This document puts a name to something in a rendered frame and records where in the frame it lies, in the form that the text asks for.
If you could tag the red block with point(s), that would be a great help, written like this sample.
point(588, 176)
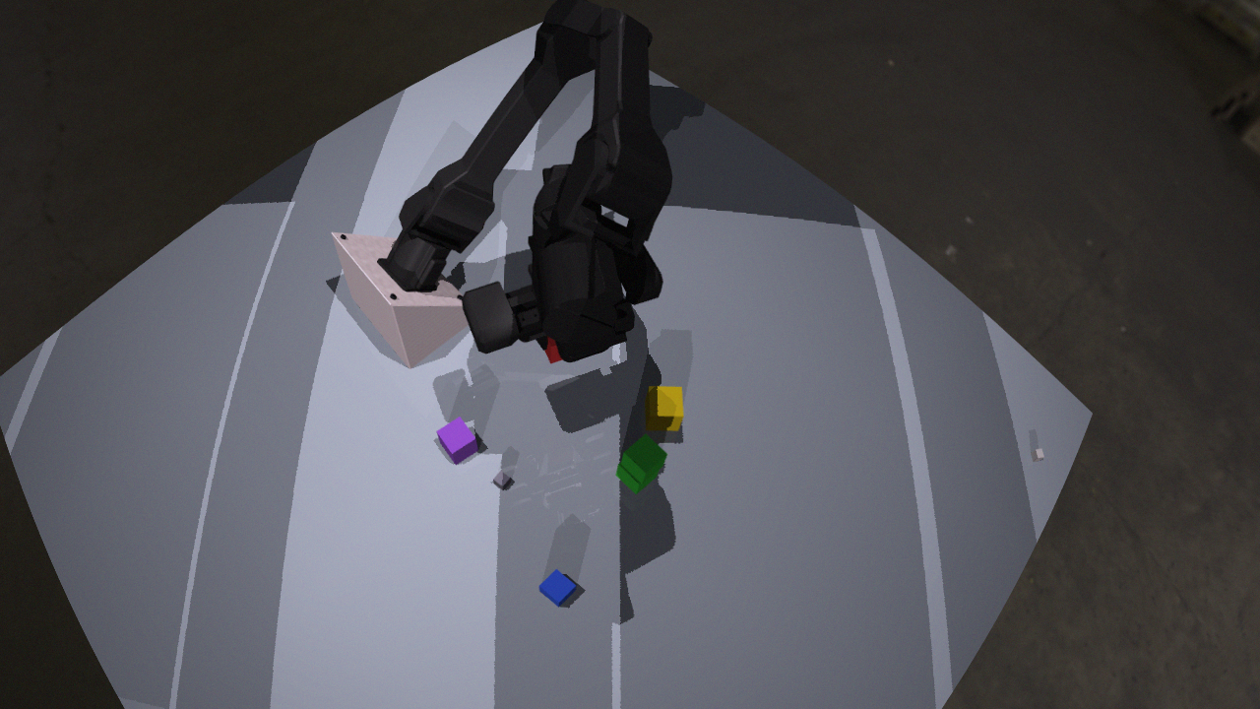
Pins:
point(552, 351)

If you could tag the yellow block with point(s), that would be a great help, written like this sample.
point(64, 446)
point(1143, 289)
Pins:
point(664, 408)

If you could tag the purple block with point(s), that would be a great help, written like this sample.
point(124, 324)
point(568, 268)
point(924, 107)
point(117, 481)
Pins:
point(457, 440)

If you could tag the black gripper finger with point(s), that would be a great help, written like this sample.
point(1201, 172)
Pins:
point(537, 334)

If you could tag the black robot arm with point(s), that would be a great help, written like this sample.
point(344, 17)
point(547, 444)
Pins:
point(620, 163)

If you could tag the green block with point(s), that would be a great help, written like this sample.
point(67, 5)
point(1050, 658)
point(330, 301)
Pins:
point(630, 481)
point(643, 458)

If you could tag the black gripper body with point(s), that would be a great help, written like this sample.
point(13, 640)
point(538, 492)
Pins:
point(496, 321)

